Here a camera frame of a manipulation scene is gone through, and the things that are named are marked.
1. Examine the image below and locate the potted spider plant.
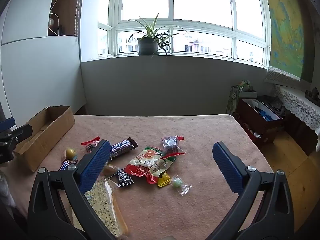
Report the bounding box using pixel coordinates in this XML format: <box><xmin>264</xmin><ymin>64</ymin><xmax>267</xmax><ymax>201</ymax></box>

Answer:
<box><xmin>127</xmin><ymin>14</ymin><xmax>188</xmax><ymax>56</ymax></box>

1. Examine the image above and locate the white lace cloth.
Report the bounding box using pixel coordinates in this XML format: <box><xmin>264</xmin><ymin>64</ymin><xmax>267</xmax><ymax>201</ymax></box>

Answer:
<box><xmin>274</xmin><ymin>84</ymin><xmax>320</xmax><ymax>153</ymax></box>

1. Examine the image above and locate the green carton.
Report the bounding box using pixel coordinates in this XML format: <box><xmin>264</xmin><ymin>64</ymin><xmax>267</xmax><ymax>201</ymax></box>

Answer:
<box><xmin>226</xmin><ymin>80</ymin><xmax>253</xmax><ymax>115</ymax></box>

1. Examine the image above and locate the wooden shelf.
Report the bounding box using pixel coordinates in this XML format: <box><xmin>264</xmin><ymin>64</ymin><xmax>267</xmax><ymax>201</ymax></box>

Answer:
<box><xmin>47</xmin><ymin>0</ymin><xmax>84</xmax><ymax>37</ymax></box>

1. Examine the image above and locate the brown chocolate bar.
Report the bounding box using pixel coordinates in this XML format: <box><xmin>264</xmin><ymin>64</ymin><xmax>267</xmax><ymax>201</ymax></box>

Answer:
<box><xmin>58</xmin><ymin>159</ymin><xmax>78</xmax><ymax>172</ymax></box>

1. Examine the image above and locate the small yellow snack packet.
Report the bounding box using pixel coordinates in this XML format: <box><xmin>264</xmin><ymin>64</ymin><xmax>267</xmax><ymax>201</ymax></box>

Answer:
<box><xmin>157</xmin><ymin>171</ymin><xmax>172</xmax><ymax>187</ymax></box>

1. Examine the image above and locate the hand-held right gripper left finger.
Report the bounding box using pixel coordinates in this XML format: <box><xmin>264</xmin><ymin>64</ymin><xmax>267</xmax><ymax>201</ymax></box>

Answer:
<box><xmin>27</xmin><ymin>139</ymin><xmax>118</xmax><ymax>240</ymax></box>

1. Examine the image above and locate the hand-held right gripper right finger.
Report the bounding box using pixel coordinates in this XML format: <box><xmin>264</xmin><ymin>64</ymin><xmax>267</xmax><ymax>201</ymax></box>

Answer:
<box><xmin>212</xmin><ymin>141</ymin><xmax>295</xmax><ymax>240</ymax></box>

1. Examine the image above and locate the packed sliced bread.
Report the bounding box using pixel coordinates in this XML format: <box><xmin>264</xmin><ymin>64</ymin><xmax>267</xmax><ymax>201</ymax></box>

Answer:
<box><xmin>71</xmin><ymin>177</ymin><xmax>129</xmax><ymax>239</ymax></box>

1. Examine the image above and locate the small dark ornament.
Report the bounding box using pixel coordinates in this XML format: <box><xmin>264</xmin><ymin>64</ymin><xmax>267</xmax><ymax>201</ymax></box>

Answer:
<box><xmin>304</xmin><ymin>87</ymin><xmax>320</xmax><ymax>100</ymax></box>

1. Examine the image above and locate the yellow round candy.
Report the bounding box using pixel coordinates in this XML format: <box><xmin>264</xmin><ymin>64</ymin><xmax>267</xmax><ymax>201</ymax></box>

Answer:
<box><xmin>62</xmin><ymin>148</ymin><xmax>78</xmax><ymax>163</ymax></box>

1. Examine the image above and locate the white cabinet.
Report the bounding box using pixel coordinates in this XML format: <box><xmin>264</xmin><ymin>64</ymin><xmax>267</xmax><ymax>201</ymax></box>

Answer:
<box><xmin>0</xmin><ymin>0</ymin><xmax>87</xmax><ymax>130</ymax></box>

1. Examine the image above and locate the small red candy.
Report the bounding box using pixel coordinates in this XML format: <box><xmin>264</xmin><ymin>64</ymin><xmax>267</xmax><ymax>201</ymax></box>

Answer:
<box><xmin>81</xmin><ymin>136</ymin><xmax>101</xmax><ymax>153</ymax></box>

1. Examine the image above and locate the green candy in clear wrapper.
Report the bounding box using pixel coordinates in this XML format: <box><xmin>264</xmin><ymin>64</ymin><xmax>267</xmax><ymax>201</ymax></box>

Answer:
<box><xmin>171</xmin><ymin>175</ymin><xmax>192</xmax><ymax>196</ymax></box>

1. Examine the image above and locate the white framed window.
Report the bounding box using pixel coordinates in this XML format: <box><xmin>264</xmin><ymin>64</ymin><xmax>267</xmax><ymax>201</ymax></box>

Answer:
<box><xmin>97</xmin><ymin>0</ymin><xmax>272</xmax><ymax>68</ymax></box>

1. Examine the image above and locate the clear packet of dark snack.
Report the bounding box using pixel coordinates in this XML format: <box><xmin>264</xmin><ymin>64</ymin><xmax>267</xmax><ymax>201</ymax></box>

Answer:
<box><xmin>161</xmin><ymin>135</ymin><xmax>187</xmax><ymax>155</ymax></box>

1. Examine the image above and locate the yellow green wall painting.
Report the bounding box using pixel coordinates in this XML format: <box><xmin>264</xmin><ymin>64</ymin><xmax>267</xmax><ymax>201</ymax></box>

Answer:
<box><xmin>264</xmin><ymin>0</ymin><xmax>315</xmax><ymax>82</ymax></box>

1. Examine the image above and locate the brown cardboard box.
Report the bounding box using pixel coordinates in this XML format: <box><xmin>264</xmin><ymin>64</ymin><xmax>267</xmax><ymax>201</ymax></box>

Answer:
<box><xmin>14</xmin><ymin>105</ymin><xmax>75</xmax><ymax>172</ymax></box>

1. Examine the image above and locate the dark chocolate bar white print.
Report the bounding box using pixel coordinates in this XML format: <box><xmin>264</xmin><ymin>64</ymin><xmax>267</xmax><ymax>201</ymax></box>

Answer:
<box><xmin>110</xmin><ymin>137</ymin><xmax>138</xmax><ymax>158</ymax></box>

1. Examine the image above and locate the blue item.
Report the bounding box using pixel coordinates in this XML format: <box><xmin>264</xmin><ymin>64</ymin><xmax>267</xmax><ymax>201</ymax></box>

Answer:
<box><xmin>255</xmin><ymin>105</ymin><xmax>275</xmax><ymax>122</ymax></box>

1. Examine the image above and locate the small black snack packet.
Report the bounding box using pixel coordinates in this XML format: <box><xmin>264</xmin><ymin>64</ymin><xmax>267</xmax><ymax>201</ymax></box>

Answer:
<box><xmin>115</xmin><ymin>168</ymin><xmax>134</xmax><ymax>188</ymax></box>

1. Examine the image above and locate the red and green snack bag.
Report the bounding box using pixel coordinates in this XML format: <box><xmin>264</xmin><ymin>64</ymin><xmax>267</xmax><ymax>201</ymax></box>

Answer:
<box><xmin>124</xmin><ymin>145</ymin><xmax>177</xmax><ymax>184</ymax></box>

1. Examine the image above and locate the brown round candy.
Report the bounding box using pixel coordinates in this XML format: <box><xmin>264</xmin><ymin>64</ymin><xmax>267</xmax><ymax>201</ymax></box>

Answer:
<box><xmin>103</xmin><ymin>164</ymin><xmax>118</xmax><ymax>177</ymax></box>

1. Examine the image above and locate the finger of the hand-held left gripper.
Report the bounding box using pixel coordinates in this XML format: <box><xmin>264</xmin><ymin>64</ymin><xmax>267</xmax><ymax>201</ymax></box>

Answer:
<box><xmin>0</xmin><ymin>117</ymin><xmax>16</xmax><ymax>132</ymax></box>
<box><xmin>0</xmin><ymin>124</ymin><xmax>33</xmax><ymax>165</ymax></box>

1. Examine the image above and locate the patterned cloth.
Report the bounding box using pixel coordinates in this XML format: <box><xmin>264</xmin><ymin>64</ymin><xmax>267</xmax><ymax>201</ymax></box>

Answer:
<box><xmin>0</xmin><ymin>170</ymin><xmax>15</xmax><ymax>205</ymax></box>

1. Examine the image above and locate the pink blanket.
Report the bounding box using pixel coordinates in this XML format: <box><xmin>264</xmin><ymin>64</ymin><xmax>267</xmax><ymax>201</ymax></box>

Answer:
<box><xmin>0</xmin><ymin>114</ymin><xmax>274</xmax><ymax>240</ymax></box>

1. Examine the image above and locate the dark red box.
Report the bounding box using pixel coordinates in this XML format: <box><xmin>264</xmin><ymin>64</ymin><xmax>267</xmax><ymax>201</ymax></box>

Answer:
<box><xmin>236</xmin><ymin>97</ymin><xmax>285</xmax><ymax>145</ymax></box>

